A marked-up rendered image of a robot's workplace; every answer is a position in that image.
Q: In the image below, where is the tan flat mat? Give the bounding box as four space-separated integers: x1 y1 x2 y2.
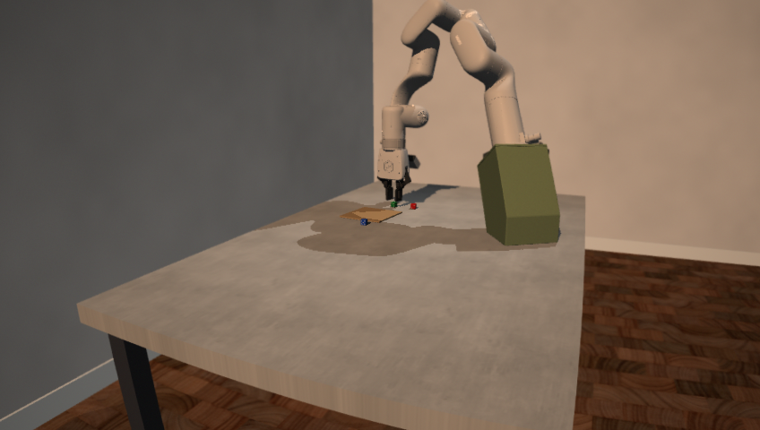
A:
340 207 402 223

